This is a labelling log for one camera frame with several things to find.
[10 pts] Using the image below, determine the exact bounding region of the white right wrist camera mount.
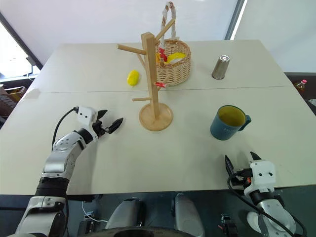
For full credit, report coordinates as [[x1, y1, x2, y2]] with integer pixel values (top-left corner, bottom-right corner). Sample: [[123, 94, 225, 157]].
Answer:
[[242, 160, 277, 196]]

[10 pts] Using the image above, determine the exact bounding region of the wicker basket with handle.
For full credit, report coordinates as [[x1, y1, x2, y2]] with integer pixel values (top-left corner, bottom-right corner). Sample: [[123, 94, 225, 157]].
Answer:
[[153, 0, 193, 87]]

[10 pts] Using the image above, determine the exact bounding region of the oil bottle pink cap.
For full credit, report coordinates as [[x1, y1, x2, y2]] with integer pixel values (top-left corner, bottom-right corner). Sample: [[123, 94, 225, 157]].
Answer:
[[294, 79, 308, 93]]

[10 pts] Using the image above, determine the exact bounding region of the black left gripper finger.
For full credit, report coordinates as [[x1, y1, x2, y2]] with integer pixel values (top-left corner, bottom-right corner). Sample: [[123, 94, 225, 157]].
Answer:
[[96, 109, 109, 122], [107, 117, 124, 135]]

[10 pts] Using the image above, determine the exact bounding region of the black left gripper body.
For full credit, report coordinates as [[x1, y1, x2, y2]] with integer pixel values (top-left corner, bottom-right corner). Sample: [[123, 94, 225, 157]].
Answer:
[[92, 119, 111, 138]]

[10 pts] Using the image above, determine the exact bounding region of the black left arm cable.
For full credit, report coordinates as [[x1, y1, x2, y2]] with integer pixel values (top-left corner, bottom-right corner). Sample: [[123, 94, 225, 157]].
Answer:
[[51, 107, 79, 152]]

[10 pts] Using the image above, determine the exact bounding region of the stainless steel tumbler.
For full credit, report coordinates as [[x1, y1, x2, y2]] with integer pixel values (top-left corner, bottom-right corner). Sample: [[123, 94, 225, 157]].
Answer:
[[211, 54, 231, 80]]

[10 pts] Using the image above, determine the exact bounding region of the red yellow snack packet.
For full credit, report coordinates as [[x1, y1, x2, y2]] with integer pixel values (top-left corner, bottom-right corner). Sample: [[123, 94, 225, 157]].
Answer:
[[156, 47, 169, 67]]

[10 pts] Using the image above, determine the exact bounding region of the grey rounded shell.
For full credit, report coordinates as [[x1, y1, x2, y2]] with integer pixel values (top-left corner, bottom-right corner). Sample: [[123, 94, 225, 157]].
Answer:
[[104, 197, 146, 231], [172, 193, 206, 237]]

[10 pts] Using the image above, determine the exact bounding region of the small black device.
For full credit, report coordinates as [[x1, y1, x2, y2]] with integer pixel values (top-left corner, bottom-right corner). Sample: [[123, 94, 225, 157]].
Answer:
[[217, 213, 238, 237]]

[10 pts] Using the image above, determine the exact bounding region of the thin white cable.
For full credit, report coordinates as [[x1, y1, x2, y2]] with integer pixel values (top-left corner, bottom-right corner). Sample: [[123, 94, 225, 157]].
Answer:
[[81, 200, 109, 223]]

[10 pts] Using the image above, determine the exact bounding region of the blue mug yellow inside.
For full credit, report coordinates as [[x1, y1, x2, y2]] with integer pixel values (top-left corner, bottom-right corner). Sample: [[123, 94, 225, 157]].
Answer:
[[209, 105, 252, 141]]

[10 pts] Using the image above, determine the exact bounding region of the dark crate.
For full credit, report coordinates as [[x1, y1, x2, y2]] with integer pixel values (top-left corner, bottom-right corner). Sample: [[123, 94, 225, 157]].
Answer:
[[0, 84, 27, 117]]

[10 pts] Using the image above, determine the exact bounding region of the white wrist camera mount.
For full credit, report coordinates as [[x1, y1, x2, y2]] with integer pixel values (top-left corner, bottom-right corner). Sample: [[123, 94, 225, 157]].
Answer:
[[76, 106, 99, 144], [242, 160, 277, 196]]

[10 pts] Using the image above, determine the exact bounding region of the dark round rim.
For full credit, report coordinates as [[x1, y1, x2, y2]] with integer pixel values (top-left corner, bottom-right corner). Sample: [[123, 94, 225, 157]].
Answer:
[[95, 225, 180, 237]]

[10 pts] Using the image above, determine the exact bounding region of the wooden mug tree stand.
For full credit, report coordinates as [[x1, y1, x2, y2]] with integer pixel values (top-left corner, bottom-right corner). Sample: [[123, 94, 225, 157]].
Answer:
[[117, 20, 177, 132]]

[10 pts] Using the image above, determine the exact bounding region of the yellow lemon toy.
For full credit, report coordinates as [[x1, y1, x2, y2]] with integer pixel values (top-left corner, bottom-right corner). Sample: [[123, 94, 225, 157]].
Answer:
[[126, 70, 141, 87]]

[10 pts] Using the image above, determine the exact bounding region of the dark diagonal frame bar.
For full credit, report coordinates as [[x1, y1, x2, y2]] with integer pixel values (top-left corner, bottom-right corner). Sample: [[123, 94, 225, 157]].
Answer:
[[0, 11, 44, 75]]

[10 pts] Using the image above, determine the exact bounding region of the small black box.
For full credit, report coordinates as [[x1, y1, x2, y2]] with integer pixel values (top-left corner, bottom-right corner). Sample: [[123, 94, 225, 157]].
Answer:
[[78, 217, 96, 236]]

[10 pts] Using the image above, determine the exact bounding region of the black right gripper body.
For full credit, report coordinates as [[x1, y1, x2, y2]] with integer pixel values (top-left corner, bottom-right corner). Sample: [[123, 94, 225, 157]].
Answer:
[[232, 168, 253, 190]]

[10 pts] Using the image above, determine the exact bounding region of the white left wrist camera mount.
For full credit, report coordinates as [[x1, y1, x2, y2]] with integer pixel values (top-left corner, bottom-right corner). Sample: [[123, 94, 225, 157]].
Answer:
[[76, 106, 99, 144]]

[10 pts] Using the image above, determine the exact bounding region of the dark window frame post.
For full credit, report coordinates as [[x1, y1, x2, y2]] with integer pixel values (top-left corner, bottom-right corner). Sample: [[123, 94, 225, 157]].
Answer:
[[223, 0, 248, 40]]

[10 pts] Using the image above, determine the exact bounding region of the yellow item in basket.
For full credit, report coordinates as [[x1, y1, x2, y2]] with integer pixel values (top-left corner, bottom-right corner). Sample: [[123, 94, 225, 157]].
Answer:
[[167, 52, 187, 66]]

